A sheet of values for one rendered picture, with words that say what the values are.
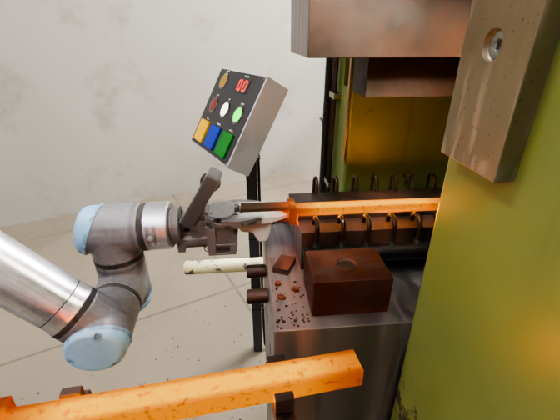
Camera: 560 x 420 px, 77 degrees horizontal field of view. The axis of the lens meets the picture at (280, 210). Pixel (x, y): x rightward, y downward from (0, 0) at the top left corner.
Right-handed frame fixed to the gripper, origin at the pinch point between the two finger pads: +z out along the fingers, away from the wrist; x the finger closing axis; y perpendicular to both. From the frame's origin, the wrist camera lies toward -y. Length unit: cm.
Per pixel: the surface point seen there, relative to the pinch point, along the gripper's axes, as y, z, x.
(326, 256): 2.1, 6.3, 13.2
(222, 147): -0.4, -13.1, -42.7
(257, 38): -28, 5, -278
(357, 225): 1.0, 13.6, 5.8
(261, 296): 12.2, -4.4, 9.9
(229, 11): -48, -16, -268
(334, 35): -29.7, 6.9, 7.6
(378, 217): 1.0, 18.3, 3.3
